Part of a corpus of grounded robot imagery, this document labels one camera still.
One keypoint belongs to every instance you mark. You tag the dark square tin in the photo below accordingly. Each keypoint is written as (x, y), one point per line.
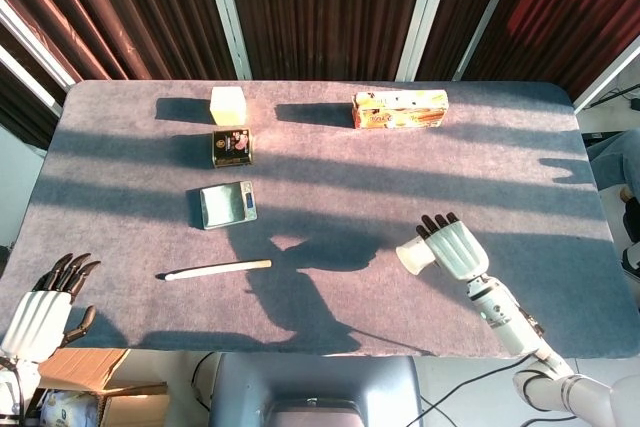
(233, 147)

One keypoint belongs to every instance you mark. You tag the small digital pocket scale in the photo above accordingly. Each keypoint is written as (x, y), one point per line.
(227, 204)

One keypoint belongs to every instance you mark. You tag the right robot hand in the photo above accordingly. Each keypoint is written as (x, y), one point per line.
(457, 247)

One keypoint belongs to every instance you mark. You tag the person's leg in jeans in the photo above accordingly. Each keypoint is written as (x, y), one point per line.
(615, 162)

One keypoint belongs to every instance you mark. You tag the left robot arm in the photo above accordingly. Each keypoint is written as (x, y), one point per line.
(12, 389)

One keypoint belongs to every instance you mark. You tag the brown cardboard box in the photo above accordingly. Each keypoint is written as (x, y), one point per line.
(100, 382)

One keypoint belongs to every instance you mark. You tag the orange snack box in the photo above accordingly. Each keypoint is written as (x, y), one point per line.
(400, 109)

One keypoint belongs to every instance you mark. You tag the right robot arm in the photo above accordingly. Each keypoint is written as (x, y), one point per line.
(525, 337)

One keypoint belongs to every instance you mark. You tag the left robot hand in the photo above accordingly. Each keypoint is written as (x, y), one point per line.
(37, 312)

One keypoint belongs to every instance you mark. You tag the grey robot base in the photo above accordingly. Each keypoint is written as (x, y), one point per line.
(315, 392)

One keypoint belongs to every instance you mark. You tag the blue-grey table cloth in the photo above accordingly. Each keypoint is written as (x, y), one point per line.
(320, 187)

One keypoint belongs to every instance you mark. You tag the pale yellow cube block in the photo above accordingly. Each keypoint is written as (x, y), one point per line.
(229, 105)

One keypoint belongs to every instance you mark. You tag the printed plastic bag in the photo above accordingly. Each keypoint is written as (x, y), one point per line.
(67, 409)

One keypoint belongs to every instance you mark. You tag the white round container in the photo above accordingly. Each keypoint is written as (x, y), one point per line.
(414, 256)

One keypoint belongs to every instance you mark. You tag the long white stick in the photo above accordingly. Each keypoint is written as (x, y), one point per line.
(215, 270)

